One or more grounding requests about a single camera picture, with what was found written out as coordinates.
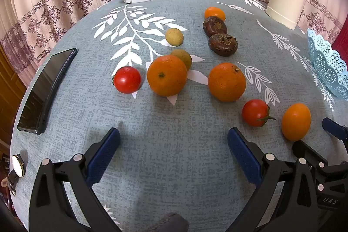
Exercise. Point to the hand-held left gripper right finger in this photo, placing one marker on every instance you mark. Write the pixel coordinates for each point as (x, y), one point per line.
(244, 158)

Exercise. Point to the red tomato with green stem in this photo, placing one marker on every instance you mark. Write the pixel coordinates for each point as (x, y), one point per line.
(254, 112)

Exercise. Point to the dark brown water chestnut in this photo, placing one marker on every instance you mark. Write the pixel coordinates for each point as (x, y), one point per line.
(223, 45)
(214, 26)

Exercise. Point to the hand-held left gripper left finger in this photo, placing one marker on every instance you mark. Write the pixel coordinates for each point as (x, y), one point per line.
(104, 156)

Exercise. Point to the small round orange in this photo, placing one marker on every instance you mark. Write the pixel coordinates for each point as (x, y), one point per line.
(214, 13)

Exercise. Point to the wristwatch with white dial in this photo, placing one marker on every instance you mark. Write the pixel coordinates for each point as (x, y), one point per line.
(17, 166)

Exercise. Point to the grey leaf-print tablecloth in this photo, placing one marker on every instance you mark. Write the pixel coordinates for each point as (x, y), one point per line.
(168, 117)

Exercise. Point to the red cloth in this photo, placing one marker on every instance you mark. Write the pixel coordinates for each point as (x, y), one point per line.
(342, 43)

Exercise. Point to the brown wooden door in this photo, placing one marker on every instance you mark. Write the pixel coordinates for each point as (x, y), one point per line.
(8, 90)

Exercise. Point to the yellow-green longan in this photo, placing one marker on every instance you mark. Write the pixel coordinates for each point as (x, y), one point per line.
(174, 36)
(185, 56)

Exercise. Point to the person's left hand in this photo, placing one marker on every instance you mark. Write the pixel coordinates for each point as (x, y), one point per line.
(168, 222)

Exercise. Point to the small oval orange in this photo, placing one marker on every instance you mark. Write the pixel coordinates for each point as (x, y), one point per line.
(296, 121)

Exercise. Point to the light blue lattice basket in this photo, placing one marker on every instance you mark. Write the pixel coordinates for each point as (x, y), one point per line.
(329, 66)

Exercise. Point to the large orange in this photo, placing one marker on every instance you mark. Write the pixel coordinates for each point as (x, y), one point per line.
(226, 82)
(167, 75)

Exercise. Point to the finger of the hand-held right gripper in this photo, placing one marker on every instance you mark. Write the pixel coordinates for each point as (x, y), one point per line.
(333, 127)
(307, 150)

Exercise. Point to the black smartphone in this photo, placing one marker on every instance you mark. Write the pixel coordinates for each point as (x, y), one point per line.
(43, 90)

